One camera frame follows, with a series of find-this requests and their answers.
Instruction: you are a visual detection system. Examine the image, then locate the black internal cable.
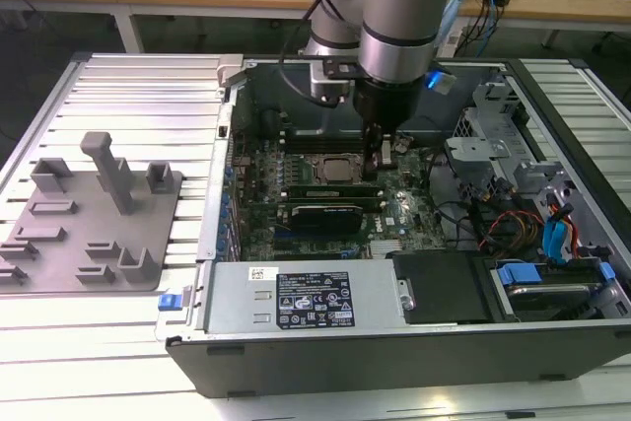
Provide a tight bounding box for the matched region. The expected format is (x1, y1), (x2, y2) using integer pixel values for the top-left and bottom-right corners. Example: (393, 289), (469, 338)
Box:
(433, 199), (475, 250)

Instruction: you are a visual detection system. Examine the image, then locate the grey parts rack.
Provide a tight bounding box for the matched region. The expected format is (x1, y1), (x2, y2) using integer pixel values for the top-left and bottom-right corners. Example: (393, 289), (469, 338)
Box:
(0, 130), (184, 297)

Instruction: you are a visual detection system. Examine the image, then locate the metal drive cage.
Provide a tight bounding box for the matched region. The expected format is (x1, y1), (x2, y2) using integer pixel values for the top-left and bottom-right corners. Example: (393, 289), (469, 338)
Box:
(443, 79), (581, 225)

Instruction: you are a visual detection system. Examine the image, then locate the hard disk in blue carrier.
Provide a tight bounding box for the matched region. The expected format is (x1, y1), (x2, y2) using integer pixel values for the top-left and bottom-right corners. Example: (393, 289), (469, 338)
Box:
(492, 260), (615, 321)

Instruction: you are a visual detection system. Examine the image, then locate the black power supply label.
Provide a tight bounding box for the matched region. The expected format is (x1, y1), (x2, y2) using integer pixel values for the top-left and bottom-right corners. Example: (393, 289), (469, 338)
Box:
(274, 270), (355, 332)

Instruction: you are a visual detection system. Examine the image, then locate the green motherboard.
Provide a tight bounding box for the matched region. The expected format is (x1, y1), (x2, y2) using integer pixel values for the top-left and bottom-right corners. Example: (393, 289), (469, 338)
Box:
(229, 127), (455, 262)

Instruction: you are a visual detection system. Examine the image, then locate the black plastic shroud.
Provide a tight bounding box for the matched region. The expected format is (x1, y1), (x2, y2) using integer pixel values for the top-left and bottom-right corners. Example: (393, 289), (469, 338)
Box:
(392, 250), (495, 327)

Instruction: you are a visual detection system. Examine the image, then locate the open black PC case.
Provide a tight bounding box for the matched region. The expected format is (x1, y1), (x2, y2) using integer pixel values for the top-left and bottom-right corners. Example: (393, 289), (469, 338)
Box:
(155, 54), (631, 400)

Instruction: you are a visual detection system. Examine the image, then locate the black graphics card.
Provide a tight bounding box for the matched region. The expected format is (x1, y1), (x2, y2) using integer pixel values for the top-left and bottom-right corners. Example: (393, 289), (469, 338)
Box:
(290, 202), (365, 236)

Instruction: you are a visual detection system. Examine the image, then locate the blue flat data cable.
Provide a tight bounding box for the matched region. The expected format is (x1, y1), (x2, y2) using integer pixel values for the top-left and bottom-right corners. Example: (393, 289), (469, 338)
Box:
(541, 193), (579, 264)

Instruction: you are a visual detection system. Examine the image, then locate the blue-lit wrist camera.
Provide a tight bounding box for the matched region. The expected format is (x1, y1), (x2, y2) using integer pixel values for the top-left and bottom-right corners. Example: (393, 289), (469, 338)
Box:
(424, 69), (454, 96)

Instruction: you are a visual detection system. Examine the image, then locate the silver finned heatsink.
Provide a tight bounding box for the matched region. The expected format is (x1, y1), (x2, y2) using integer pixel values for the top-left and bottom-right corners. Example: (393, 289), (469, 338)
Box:
(368, 238), (404, 258)

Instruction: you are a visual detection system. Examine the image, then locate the silver CPU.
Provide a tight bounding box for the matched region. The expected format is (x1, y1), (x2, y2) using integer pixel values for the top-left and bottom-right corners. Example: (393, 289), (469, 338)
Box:
(319, 160), (355, 183)

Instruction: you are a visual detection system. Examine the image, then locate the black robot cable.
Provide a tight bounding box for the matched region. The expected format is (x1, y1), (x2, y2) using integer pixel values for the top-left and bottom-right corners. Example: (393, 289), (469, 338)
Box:
(277, 0), (356, 106)

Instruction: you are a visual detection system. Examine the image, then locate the green RAM stick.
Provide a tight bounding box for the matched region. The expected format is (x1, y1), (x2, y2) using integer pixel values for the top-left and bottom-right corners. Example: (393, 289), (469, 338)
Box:
(288, 186), (382, 200)

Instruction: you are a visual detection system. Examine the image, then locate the red yellow wire bundle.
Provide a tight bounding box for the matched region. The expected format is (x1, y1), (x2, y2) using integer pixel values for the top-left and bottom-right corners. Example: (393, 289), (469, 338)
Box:
(480, 209), (543, 247)

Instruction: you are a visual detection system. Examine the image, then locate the silver power supply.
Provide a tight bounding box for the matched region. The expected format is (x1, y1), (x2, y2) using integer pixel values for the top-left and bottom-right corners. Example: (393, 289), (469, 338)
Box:
(201, 260), (401, 334)

